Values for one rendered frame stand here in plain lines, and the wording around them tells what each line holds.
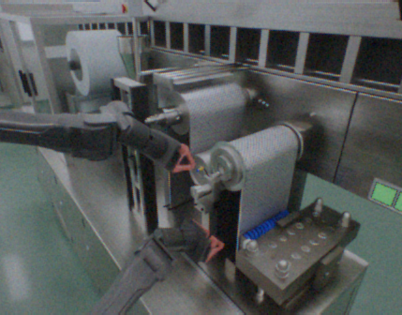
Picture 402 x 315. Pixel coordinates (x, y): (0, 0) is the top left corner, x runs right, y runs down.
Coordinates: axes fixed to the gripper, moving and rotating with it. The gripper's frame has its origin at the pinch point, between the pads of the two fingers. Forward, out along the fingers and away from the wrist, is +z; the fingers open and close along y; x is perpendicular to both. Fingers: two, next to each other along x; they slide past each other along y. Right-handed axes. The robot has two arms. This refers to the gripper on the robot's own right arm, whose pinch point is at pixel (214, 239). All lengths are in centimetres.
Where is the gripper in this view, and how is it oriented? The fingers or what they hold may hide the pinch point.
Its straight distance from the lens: 83.1
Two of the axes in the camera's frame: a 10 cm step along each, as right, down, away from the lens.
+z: 6.8, 1.9, 7.1
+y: 6.1, 3.8, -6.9
